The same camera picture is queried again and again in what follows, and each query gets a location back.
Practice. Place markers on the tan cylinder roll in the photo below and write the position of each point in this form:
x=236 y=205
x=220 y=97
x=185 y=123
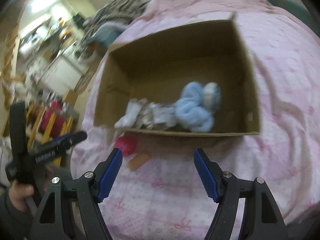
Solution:
x=138 y=160

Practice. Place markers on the person's left hand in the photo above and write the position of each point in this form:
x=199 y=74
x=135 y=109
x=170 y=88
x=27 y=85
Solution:
x=18 y=193

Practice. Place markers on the pink patterned quilt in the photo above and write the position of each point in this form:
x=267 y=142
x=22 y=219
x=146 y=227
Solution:
x=164 y=198

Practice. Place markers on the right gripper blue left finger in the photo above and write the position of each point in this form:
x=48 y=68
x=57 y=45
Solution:
x=106 y=173

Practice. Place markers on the white blue ball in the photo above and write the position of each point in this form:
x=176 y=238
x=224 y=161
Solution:
x=212 y=97

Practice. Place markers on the pink rubber duck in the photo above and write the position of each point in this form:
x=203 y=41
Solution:
x=126 y=144

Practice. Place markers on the clear plastic packet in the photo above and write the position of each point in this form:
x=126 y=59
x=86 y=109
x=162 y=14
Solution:
x=163 y=116

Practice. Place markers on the cardboard box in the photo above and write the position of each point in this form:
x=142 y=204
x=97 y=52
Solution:
x=157 y=67

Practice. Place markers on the grey container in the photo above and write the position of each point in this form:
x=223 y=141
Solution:
x=69 y=111

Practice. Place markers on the wooden chair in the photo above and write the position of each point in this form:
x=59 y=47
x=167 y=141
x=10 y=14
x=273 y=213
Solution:
x=46 y=122

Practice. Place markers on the teal cushion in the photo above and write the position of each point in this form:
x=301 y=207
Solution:
x=295 y=9

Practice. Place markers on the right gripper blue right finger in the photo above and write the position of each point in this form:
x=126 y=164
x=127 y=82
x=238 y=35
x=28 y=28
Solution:
x=210 y=182

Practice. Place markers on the white washing machine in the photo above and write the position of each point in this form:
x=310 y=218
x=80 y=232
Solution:
x=84 y=55

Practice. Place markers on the patterned knit blanket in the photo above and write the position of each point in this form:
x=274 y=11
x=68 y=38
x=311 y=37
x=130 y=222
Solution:
x=120 y=11

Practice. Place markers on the light blue fluffy scrunchie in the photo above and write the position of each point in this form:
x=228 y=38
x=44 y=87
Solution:
x=190 y=112

